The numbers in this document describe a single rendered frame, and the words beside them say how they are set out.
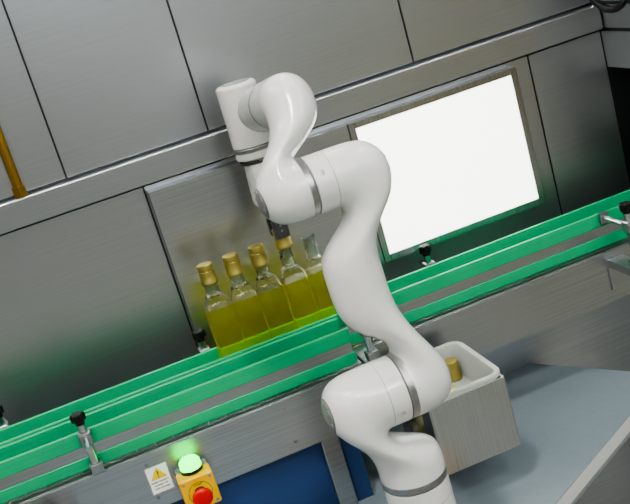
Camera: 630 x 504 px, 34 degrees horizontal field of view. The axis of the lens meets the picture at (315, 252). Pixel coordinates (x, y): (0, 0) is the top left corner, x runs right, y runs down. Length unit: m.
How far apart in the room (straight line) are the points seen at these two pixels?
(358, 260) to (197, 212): 0.66
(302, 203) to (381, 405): 0.37
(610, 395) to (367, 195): 0.99
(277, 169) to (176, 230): 0.65
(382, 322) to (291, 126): 0.36
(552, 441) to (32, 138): 1.28
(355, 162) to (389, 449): 0.50
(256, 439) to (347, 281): 0.56
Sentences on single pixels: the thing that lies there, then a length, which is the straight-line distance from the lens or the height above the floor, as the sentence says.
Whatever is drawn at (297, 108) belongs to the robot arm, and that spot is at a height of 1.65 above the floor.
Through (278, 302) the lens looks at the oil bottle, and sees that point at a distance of 2.23.
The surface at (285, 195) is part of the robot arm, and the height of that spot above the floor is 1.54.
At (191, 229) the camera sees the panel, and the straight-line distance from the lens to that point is 2.30.
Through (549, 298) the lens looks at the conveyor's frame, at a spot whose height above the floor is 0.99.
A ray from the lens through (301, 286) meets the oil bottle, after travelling 2.23.
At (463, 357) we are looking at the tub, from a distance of 2.26.
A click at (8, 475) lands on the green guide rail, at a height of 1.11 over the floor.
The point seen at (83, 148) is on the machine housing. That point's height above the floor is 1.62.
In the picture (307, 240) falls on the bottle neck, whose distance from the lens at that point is 2.23.
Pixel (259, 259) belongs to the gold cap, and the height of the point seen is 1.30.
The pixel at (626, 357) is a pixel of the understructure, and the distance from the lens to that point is 2.86.
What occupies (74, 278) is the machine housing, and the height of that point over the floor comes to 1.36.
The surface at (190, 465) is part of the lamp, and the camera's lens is 2.10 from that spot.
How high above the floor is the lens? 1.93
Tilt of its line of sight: 17 degrees down
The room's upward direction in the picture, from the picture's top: 17 degrees counter-clockwise
